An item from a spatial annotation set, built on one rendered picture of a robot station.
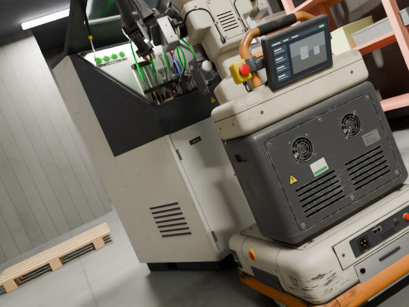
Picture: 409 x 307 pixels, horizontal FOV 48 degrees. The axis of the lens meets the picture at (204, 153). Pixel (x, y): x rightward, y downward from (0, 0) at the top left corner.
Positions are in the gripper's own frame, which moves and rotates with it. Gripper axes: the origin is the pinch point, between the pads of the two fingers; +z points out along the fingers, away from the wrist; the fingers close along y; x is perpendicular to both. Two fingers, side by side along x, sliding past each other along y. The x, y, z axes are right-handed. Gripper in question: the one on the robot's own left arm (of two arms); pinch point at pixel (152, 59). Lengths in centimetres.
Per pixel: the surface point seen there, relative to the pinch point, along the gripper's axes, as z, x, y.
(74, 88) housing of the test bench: 5, -32, 51
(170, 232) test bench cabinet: 62, 59, 49
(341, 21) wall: 203, -149, -183
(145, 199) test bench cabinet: 51, 37, 52
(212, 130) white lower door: 35, 38, -5
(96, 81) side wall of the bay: -3.1, -11.0, 33.7
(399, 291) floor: 17, 167, -27
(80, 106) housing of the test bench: 15, -26, 55
